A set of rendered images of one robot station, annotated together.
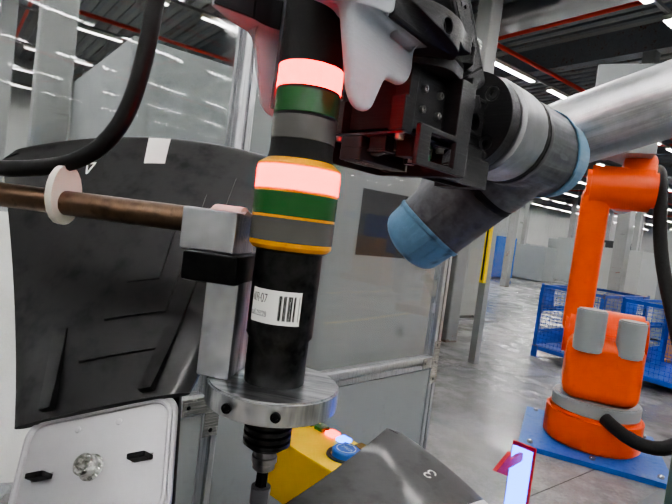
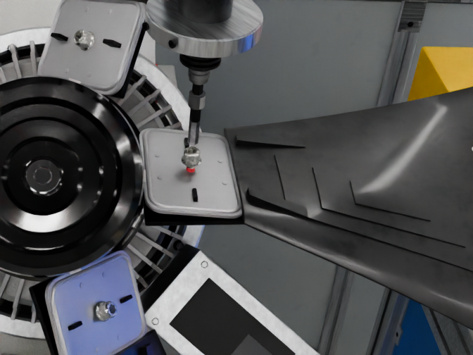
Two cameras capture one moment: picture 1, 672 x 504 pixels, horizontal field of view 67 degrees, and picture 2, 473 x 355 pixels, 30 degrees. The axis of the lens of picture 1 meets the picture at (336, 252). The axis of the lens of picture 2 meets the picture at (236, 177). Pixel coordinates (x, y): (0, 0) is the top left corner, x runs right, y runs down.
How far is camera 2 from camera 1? 32 cm
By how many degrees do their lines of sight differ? 46
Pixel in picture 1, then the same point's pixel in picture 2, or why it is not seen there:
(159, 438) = (127, 33)
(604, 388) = not seen: outside the picture
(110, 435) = (103, 20)
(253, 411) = (160, 34)
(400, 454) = (463, 119)
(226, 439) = (433, 42)
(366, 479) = (390, 129)
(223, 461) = not seen: hidden behind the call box
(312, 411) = (205, 46)
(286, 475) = not seen: hidden behind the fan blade
